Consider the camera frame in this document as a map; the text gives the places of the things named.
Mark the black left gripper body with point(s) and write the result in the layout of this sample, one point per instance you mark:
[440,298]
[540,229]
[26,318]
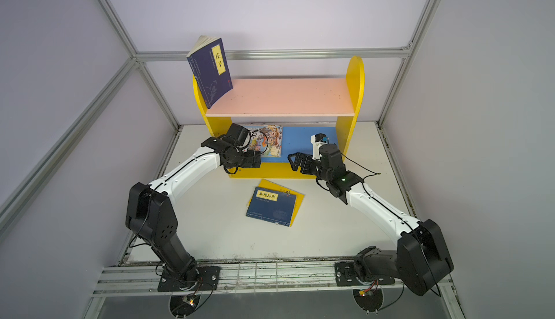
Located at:
[251,159]

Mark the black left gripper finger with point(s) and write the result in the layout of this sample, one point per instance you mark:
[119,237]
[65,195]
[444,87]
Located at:
[250,153]
[251,162]

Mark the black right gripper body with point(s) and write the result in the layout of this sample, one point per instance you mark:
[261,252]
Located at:
[306,163]

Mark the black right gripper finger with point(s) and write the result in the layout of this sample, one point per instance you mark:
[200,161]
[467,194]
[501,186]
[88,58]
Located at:
[299,156]
[297,164]

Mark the light blue comic book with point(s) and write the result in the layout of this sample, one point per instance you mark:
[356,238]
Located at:
[267,139]

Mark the yellow cartoon book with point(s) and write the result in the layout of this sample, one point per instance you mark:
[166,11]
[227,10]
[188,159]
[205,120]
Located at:
[273,186]

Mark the dark blue book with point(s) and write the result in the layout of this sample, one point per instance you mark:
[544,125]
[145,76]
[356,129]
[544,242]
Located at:
[272,206]
[209,66]

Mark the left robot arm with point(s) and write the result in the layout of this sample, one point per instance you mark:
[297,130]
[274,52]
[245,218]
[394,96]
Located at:
[150,212]

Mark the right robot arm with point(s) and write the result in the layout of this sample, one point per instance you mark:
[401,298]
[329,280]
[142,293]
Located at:
[421,258]

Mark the yellow pink blue bookshelf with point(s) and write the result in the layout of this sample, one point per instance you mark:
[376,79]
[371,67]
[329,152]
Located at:
[303,106]

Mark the dark blue standing book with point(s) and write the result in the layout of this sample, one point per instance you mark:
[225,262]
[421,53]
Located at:
[209,66]

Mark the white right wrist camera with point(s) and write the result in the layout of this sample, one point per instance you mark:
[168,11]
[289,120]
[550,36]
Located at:
[317,141]

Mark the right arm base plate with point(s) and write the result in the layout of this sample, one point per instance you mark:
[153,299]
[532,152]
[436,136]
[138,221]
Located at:
[346,276]

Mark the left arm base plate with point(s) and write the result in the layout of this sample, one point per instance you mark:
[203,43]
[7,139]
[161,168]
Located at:
[204,278]

